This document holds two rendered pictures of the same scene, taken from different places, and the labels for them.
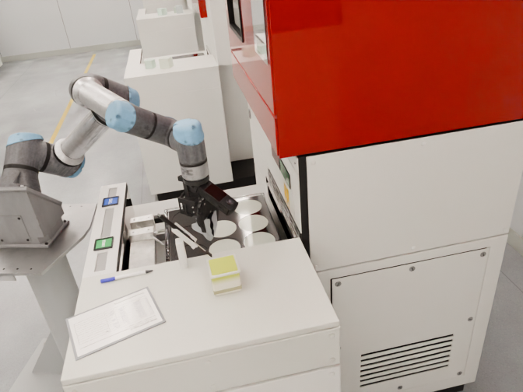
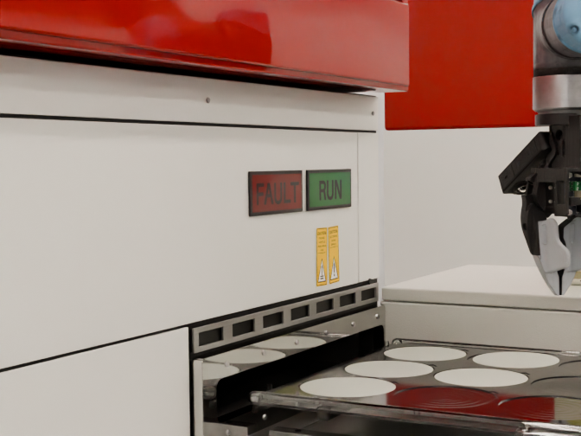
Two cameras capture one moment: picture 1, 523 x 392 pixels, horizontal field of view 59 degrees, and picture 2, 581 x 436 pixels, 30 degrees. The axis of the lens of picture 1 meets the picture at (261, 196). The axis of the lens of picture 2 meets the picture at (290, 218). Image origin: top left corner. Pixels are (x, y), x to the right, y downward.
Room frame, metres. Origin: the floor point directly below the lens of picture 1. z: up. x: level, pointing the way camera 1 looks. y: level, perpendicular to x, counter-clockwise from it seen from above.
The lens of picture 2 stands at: (2.32, 0.69, 1.13)
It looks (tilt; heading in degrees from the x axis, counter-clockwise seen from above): 3 degrees down; 218
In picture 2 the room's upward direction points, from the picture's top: 1 degrees counter-clockwise
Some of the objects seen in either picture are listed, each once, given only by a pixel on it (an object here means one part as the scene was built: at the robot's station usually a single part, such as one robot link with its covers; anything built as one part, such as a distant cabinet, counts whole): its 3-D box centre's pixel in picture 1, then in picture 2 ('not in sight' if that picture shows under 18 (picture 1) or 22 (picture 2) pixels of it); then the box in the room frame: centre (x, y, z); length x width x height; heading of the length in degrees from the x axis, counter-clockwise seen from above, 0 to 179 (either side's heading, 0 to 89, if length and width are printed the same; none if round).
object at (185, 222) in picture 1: (221, 229); (481, 379); (1.28, 0.14, 0.90); 0.34 x 0.34 x 0.01; 9
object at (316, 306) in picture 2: (282, 200); (297, 312); (1.33, -0.07, 0.96); 0.44 x 0.01 x 0.02; 9
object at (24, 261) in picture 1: (33, 248); not in sight; (1.49, 0.89, 0.75); 0.45 x 0.44 x 0.13; 82
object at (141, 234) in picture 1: (142, 234); not in sight; (1.30, 0.41, 0.89); 0.08 x 0.03 x 0.03; 99
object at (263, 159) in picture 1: (272, 161); (206, 274); (1.50, -0.05, 1.02); 0.82 x 0.03 x 0.40; 9
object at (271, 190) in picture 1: (282, 216); (303, 368); (1.33, -0.06, 0.89); 0.44 x 0.02 x 0.10; 9
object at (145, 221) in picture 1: (142, 222); not in sight; (1.38, 0.43, 0.89); 0.08 x 0.03 x 0.03; 99
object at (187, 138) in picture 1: (189, 141); (566, 28); (1.13, 0.17, 1.28); 0.09 x 0.08 x 0.11; 36
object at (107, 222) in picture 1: (112, 239); not in sight; (1.29, 0.51, 0.89); 0.55 x 0.09 x 0.14; 9
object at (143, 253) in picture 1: (143, 254); not in sight; (1.22, 0.40, 0.87); 0.36 x 0.08 x 0.03; 9
